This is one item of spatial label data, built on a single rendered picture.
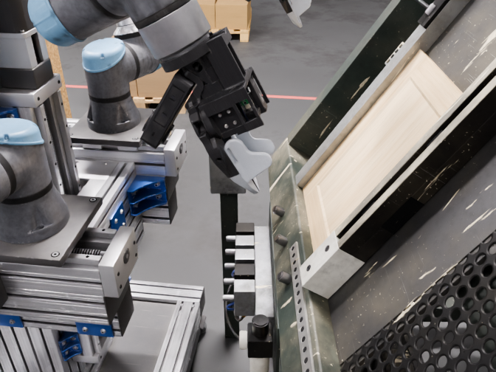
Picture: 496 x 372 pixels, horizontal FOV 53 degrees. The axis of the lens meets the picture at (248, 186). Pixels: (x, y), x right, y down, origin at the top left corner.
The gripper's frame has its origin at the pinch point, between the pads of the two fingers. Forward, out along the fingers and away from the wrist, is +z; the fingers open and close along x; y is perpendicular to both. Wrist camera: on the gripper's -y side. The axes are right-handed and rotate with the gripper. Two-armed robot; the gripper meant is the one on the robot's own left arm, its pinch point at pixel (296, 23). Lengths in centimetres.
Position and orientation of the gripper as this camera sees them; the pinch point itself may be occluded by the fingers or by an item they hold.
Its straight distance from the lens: 128.6
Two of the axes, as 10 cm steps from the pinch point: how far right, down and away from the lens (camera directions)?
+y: 8.7, -3.2, -3.7
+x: 1.5, -5.4, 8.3
